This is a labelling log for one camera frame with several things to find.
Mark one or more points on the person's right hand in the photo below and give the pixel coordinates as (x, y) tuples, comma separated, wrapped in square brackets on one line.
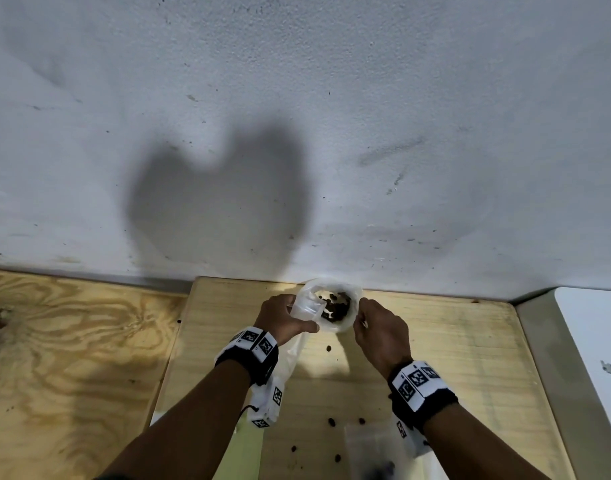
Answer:
[(383, 337)]

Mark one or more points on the person's left hand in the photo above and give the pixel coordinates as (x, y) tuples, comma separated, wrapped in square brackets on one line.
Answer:
[(278, 317)]

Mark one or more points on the person's right thumb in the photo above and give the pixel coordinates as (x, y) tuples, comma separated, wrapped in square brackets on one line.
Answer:
[(359, 328)]

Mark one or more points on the person's left thumb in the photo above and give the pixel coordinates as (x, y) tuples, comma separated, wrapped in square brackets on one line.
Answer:
[(305, 326)]

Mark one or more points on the clear plastic bag with beans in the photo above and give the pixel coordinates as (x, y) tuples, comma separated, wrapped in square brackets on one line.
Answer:
[(305, 308)]

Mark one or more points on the person's left forearm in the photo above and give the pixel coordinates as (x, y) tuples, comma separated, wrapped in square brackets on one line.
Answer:
[(185, 424)]

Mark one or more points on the person's right forearm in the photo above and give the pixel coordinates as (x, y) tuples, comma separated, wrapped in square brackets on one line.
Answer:
[(478, 444)]

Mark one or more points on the pile of dark coffee beans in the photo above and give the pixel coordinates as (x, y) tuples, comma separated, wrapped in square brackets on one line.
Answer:
[(335, 307)]

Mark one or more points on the black wristband with marker tags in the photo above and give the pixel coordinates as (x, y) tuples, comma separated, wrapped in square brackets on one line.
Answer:
[(419, 389), (250, 350)]

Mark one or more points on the small clear plastic bag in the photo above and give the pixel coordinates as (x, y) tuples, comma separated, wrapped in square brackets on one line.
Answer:
[(373, 447)]

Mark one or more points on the light green sheet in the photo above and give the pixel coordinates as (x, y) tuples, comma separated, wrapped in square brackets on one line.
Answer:
[(238, 452)]

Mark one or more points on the white wrist camera with markers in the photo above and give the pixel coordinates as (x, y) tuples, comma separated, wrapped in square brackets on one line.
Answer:
[(266, 400), (409, 434)]

